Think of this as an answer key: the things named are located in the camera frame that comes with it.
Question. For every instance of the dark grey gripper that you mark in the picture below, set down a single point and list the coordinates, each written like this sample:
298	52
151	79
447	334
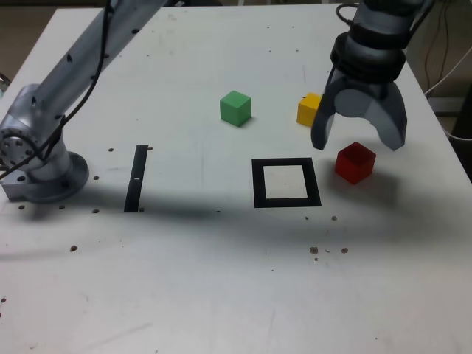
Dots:
368	87

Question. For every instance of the small shiny round object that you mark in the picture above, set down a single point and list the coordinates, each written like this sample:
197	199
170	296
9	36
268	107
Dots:
3	85

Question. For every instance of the black tape square outline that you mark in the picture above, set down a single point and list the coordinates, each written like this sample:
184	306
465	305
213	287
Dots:
258	184

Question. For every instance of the white frame post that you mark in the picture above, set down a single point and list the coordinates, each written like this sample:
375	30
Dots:
413	51

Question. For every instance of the green cube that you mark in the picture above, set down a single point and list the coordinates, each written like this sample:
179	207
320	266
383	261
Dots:
234	108

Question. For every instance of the red cube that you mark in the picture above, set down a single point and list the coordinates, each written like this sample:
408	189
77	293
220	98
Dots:
354	162

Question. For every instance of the black tape strip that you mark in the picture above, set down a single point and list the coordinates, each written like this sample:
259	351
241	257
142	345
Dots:
134	184

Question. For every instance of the yellow cube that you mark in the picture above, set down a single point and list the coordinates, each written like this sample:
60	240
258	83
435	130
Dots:
308	108

